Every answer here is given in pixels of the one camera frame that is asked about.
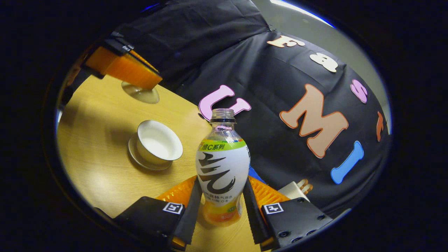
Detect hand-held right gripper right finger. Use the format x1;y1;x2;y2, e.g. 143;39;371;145
243;176;333;252

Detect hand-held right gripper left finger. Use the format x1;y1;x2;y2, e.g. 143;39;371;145
112;175;203;251

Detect clear water bottle white label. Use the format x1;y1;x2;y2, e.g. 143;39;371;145
195;108;251;226

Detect cream ceramic teacup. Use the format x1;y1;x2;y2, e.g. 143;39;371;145
136;120;183;166

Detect folded blue towel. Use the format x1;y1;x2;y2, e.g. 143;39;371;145
248;166;266;184

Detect white toaster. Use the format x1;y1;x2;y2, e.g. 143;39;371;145
278;181;310;203

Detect cream ceramic saucer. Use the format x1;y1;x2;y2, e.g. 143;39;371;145
128;133;173;171

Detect black backdrop cloth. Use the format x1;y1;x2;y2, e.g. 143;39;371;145
115;0;391;217

